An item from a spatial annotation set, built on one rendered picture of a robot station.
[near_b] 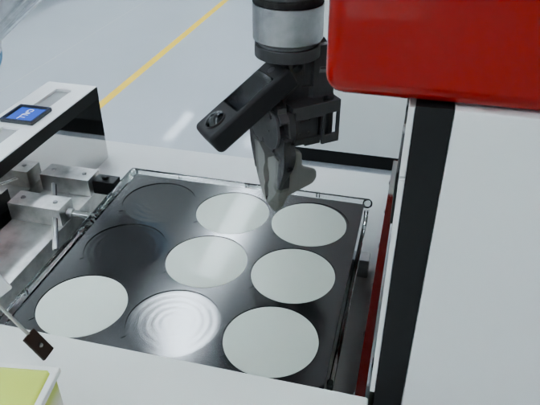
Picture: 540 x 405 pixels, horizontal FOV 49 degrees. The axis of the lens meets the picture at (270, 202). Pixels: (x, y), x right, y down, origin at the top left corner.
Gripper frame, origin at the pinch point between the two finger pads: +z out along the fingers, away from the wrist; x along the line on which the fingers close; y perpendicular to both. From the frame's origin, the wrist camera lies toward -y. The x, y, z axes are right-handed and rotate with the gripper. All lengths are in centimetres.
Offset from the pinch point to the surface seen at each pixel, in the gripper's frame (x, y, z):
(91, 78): 302, 30, 95
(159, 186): 18.2, -9.0, 5.3
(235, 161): 33.0, 9.4, 13.2
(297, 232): -1.1, 3.5, 5.1
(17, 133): 32.1, -25.7, -0.9
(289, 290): -10.4, -2.7, 5.2
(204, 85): 261, 87, 95
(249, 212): 6.1, -0.1, 5.2
